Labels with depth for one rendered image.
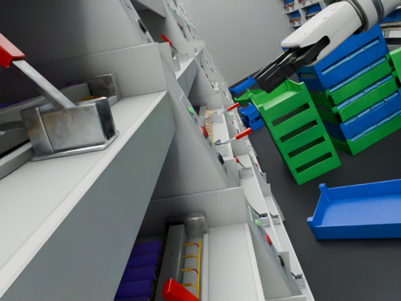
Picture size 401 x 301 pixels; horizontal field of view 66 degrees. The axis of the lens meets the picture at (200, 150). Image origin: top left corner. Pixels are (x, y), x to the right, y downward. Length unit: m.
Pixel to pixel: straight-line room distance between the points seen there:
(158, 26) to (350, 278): 0.92
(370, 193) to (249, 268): 0.91
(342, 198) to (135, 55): 1.02
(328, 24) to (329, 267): 0.71
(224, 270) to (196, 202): 0.09
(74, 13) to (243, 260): 0.31
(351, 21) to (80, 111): 0.45
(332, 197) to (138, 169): 1.10
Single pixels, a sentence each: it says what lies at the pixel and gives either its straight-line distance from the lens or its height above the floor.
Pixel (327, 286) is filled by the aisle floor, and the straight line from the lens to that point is 0.99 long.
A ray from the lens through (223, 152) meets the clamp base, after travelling 0.62.
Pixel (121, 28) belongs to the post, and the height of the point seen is 0.77.
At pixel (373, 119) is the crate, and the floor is 0.10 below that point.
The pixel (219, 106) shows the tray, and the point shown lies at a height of 0.52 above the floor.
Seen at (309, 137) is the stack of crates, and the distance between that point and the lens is 1.35.
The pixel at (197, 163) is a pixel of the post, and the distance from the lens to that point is 0.37.
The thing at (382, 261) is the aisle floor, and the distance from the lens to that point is 1.00.
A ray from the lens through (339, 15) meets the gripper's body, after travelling 0.53.
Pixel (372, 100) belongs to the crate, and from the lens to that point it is 1.47.
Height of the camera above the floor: 0.72
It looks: 16 degrees down
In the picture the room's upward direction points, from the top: 31 degrees counter-clockwise
